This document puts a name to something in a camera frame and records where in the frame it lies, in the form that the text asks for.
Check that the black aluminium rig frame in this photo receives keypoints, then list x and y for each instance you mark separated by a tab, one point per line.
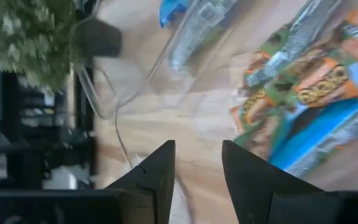
84	124

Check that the green potted plant black pot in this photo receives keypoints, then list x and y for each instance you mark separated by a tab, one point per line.
26	37

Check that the clear plastic bin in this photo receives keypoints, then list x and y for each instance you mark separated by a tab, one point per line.
129	62
216	102

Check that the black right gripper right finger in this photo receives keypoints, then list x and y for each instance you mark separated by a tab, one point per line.
253	193

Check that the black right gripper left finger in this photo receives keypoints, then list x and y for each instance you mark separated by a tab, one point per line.
148	193

